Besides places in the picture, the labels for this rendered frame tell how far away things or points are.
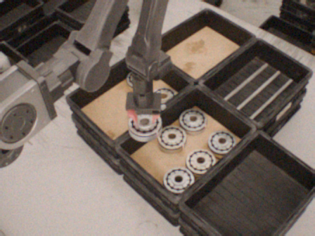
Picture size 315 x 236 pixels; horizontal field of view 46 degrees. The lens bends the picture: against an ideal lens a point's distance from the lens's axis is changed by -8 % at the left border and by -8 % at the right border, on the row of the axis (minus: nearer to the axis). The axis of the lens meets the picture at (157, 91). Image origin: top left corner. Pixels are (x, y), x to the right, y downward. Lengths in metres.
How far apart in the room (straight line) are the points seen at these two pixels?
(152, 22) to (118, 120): 0.65
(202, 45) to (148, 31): 0.86
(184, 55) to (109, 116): 0.45
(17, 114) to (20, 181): 0.88
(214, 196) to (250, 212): 0.13
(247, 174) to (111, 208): 0.50
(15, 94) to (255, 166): 0.93
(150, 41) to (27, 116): 0.38
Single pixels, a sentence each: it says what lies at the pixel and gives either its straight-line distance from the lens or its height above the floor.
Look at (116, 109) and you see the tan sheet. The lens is 1.57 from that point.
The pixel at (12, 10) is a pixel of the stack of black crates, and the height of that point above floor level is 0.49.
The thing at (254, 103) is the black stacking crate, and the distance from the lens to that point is 1.60.
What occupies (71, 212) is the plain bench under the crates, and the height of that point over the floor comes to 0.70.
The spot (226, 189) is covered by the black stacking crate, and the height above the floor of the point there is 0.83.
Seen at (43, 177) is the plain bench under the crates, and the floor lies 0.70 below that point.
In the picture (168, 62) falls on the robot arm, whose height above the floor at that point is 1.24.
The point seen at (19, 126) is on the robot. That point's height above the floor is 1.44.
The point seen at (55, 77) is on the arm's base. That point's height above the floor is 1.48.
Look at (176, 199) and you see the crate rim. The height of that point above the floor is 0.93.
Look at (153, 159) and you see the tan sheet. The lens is 1.42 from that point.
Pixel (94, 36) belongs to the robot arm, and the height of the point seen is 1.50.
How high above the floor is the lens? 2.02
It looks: 47 degrees down
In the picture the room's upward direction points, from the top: 3 degrees counter-clockwise
